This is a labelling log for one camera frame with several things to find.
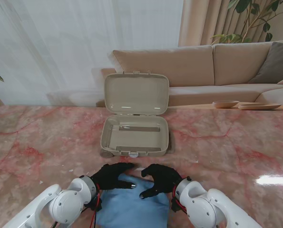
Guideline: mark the beige fabric sofa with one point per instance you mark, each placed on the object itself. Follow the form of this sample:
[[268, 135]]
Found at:
[[191, 66]]

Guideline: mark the grey sofa cushion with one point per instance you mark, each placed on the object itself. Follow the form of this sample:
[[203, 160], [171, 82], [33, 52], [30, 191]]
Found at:
[[274, 64]]

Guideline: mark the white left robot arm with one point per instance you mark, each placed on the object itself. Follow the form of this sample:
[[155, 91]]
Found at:
[[60, 206]]

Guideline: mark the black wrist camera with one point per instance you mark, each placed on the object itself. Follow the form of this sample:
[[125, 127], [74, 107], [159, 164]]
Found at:
[[97, 205], [175, 205]]

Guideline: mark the round wooden bowl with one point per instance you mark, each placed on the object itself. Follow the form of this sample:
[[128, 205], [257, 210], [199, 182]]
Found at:
[[225, 104]]

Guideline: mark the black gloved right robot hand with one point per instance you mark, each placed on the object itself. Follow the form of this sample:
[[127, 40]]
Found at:
[[165, 180]]

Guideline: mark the long shallow wooden tray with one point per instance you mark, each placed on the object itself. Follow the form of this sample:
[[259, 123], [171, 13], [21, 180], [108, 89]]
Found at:
[[260, 106]]

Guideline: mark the beige curtain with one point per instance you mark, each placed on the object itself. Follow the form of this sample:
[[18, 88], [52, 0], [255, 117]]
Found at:
[[203, 21]]

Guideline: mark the beige hard-shell suitcase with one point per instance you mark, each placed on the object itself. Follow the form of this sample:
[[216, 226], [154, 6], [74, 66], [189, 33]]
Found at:
[[136, 92]]

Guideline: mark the light blue shirt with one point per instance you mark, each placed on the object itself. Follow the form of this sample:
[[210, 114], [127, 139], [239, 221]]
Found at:
[[131, 209]]

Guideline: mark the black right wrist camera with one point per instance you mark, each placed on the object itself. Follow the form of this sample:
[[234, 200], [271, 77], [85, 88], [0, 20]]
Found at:
[[175, 205]]

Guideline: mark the white sheer curtain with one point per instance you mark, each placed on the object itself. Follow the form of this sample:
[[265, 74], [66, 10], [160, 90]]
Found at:
[[72, 47]]

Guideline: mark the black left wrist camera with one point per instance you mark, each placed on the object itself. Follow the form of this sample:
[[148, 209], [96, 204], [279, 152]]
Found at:
[[97, 205]]

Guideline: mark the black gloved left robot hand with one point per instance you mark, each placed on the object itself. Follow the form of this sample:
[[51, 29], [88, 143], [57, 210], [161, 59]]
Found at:
[[108, 178]]

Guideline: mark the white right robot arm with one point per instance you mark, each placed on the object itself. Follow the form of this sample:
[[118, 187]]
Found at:
[[203, 206]]

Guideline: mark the tall green leafy plant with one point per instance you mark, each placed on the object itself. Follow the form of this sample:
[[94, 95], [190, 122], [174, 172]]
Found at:
[[250, 7]]

